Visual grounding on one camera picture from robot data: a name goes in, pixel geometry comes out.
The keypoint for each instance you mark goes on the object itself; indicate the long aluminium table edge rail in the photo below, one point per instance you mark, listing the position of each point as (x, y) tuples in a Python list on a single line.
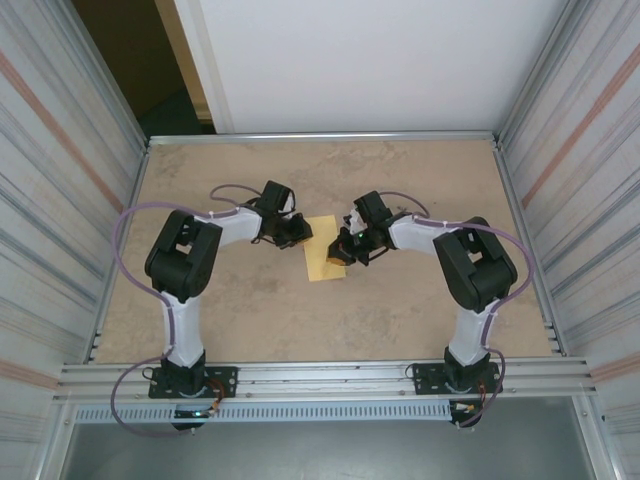
[(325, 136)]

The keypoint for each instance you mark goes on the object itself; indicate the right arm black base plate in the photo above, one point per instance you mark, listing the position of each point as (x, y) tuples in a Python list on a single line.
[(425, 377)]

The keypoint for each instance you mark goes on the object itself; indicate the yellow cloth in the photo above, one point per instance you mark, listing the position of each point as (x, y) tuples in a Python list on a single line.
[(322, 270)]

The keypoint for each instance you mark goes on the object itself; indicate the white door frame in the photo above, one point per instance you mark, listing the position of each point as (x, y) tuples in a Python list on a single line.
[(206, 65)]

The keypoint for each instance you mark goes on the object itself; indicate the grey metal shelf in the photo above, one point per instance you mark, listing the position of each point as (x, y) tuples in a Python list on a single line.
[(325, 450)]

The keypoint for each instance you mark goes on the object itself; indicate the wide aluminium mounting rail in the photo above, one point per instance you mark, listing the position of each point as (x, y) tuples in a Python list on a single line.
[(325, 372)]

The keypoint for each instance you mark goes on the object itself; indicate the ribbed translucent enclosure panel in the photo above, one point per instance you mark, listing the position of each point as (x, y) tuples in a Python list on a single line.
[(590, 175), (50, 175)]

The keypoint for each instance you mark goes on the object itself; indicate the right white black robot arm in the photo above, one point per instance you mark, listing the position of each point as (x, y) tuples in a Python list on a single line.
[(475, 270)]

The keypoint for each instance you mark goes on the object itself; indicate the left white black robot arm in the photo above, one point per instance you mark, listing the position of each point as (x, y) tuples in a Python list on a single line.
[(182, 260)]

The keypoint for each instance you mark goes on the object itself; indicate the aluminium side rail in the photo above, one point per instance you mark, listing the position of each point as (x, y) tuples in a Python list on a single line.
[(139, 175), (510, 175)]

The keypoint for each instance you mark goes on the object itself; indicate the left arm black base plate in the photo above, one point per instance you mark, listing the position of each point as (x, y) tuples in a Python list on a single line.
[(222, 381)]

